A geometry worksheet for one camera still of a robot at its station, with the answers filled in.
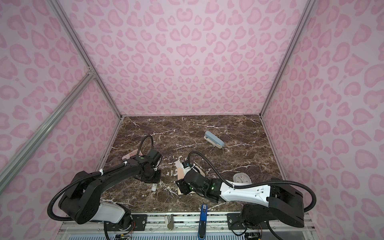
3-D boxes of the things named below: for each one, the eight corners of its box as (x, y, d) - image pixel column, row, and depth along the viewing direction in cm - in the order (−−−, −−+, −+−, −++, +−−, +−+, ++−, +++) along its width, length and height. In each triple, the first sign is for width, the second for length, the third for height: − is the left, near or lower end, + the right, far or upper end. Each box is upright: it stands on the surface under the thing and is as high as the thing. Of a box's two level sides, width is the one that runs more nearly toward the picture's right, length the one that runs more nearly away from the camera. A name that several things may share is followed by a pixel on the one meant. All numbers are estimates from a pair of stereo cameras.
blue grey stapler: (203, 138, 108) (203, 134, 104) (207, 134, 111) (207, 130, 106) (220, 150, 102) (221, 145, 98) (224, 145, 104) (225, 141, 100)
